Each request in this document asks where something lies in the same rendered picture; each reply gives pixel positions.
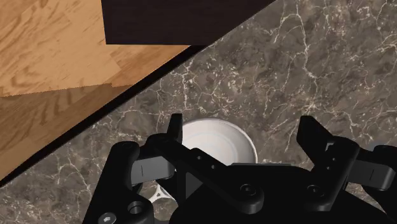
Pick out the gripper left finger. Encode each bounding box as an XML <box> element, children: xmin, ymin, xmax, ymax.
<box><xmin>81</xmin><ymin>113</ymin><xmax>265</xmax><ymax>224</ymax></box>

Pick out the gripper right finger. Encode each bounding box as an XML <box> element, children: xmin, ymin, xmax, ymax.
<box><xmin>296</xmin><ymin>115</ymin><xmax>397</xmax><ymax>215</ymax></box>

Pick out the white round pan with handle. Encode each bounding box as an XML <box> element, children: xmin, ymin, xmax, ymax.
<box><xmin>148</xmin><ymin>118</ymin><xmax>258</xmax><ymax>204</ymax></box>

